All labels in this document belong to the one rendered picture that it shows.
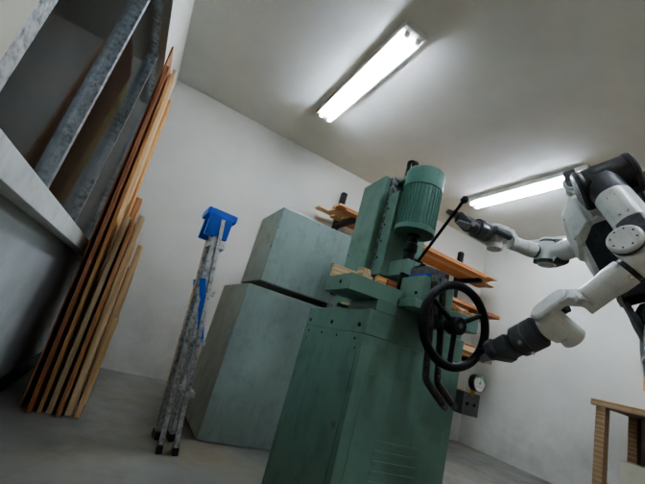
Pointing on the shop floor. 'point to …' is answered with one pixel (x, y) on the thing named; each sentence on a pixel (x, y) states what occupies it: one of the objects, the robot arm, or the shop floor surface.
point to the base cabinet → (359, 415)
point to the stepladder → (218, 231)
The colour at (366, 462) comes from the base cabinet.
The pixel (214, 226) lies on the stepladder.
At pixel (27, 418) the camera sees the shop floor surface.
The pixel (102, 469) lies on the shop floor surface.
